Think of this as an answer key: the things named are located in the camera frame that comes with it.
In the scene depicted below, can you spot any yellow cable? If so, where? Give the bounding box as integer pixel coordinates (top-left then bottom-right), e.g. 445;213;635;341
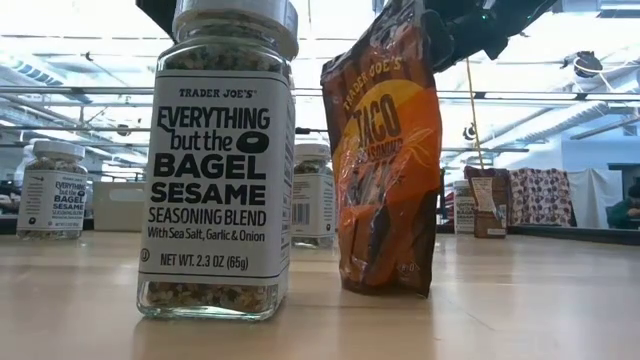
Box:
464;57;485;157

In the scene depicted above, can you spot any bagel sesame seasoning glass jar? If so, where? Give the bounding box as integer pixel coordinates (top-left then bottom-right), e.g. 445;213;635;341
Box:
16;140;90;241
291;142;337;250
452;179;477;236
135;0;300;322

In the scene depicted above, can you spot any black ceiling-mounted camera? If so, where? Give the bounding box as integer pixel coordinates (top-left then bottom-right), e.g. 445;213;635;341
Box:
563;49;606;80

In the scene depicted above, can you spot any person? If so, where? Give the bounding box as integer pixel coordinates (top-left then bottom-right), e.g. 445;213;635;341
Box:
605;183;640;231

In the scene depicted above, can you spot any white plastic bin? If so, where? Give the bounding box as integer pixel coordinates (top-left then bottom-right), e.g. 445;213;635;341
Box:
91;180;147;233

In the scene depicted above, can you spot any dotted patterned cloth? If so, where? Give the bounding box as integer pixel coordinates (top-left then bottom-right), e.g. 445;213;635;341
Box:
508;167;576;227

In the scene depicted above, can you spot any white sheet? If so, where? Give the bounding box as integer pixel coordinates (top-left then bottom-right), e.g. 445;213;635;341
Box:
567;168;626;230

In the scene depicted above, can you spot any brown orange taco seasoning packet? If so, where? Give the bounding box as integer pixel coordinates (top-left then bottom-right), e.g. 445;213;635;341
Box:
463;165;512;240
319;0;445;299

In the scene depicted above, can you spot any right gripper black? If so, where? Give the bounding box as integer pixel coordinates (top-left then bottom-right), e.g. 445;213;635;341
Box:
423;0;512;74

